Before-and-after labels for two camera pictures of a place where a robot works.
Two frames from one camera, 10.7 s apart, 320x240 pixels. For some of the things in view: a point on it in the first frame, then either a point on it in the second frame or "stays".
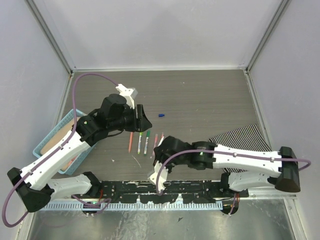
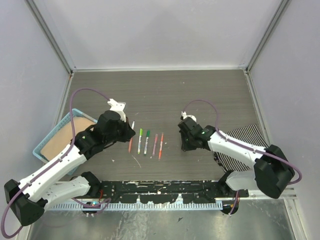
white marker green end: x=148 y=134 stays
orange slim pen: x=130 y=142 stays
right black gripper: x=158 y=155 -> x=186 y=146
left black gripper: x=141 y=124 -> x=129 y=132
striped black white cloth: x=248 y=138 stays
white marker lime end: x=140 y=135 stays
